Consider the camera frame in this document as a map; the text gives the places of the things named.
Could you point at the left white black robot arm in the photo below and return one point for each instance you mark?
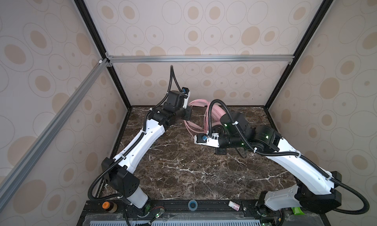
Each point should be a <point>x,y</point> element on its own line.
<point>118,172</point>

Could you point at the blue tape roll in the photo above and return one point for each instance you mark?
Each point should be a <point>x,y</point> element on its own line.
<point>192,205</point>

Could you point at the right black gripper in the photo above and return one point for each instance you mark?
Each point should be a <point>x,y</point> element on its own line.
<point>219,152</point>

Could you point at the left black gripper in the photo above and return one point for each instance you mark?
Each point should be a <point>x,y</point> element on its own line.
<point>187,115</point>

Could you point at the pink cat-ear headphones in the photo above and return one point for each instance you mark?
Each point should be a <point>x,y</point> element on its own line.
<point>206,114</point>

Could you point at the aluminium rail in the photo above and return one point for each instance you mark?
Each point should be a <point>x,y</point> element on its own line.
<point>31,157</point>
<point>209,58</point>

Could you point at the left black frame post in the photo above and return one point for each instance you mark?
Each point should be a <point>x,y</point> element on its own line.
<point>95,36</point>

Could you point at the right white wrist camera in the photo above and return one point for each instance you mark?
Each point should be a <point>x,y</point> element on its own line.
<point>204,139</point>

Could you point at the back aluminium rail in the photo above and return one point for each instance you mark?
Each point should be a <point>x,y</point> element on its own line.
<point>209,58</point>

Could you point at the right black frame post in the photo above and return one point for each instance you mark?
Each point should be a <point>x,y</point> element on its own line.
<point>313,26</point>

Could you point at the green packet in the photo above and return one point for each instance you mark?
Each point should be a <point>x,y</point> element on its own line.
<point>297,211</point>

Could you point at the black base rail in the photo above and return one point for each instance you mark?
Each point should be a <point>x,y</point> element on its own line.
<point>208,213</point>

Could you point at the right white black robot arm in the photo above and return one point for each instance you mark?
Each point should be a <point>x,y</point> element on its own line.
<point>315,188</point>

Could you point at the black frame post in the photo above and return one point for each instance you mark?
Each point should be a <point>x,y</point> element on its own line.
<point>313,26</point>
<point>95,36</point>

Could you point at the small white pink box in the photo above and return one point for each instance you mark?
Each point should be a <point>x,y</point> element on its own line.
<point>234,205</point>

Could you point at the left aluminium rail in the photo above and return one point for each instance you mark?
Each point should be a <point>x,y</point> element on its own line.
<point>31,157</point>

